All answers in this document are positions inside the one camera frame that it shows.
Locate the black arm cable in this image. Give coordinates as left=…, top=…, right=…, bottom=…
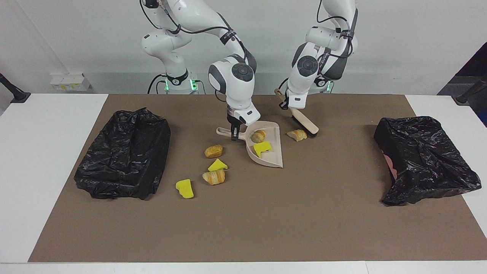
left=316, top=0, right=356, bottom=82
left=139, top=0, right=248, bottom=103

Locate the dark background panel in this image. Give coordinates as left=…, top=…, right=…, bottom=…
left=438, top=42, right=487, bottom=128

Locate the yellow notched sponge piece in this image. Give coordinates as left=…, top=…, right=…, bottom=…
left=253, top=141, right=272, bottom=158

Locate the white wall socket box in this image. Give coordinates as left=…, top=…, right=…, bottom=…
left=49, top=73, right=92, bottom=92

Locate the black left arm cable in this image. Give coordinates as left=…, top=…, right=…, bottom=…
left=316, top=0, right=356, bottom=82

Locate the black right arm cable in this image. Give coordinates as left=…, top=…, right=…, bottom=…
left=139, top=0, right=248, bottom=103

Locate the yellow rounded sponge piece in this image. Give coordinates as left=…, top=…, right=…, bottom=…
left=175, top=179, right=194, bottom=199

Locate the brown table mat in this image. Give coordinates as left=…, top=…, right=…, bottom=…
left=29, top=94, right=487, bottom=263

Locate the black bag lined pink bin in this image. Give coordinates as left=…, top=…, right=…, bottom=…
left=374, top=116, right=482, bottom=206

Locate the beige hand brush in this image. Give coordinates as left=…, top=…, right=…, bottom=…
left=275, top=89, right=319, bottom=137

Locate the brown toy bread roll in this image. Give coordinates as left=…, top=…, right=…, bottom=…
left=204, top=144, right=223, bottom=159

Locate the beige plastic dustpan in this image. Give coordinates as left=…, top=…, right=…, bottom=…
left=216, top=121, right=284, bottom=168

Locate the black stand foot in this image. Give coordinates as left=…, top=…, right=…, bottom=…
left=0, top=72, right=31, bottom=104
left=452, top=78, right=487, bottom=105

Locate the yellow wedge sponge piece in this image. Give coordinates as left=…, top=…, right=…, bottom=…
left=207, top=159, right=228, bottom=172

